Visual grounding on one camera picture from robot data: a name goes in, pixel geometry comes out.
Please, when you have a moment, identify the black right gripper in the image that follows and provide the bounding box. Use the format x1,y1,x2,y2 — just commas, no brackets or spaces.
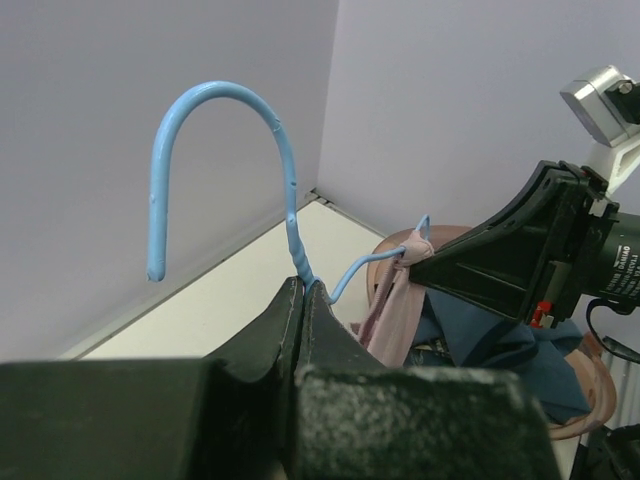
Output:
409,161,639,327

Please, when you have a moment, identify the mauve pink tank top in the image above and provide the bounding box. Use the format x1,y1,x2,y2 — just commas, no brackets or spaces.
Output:
350,229,434,367

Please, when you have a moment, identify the pink translucent plastic basin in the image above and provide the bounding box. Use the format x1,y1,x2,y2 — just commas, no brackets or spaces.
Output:
379,225,617,440

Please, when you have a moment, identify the light blue wire hanger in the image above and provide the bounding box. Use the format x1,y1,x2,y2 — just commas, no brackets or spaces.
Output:
144,79,432,306

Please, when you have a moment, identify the dark grey-blue tank top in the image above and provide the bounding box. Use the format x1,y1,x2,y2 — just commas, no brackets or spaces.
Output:
405,289,591,424

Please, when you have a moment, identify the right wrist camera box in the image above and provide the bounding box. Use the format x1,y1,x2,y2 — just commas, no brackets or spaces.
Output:
558,64,640,199

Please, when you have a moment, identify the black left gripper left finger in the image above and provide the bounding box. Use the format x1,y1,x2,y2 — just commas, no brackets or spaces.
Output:
1,277,304,479

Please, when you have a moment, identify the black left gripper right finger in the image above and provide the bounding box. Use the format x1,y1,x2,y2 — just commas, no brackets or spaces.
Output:
295,283,558,479

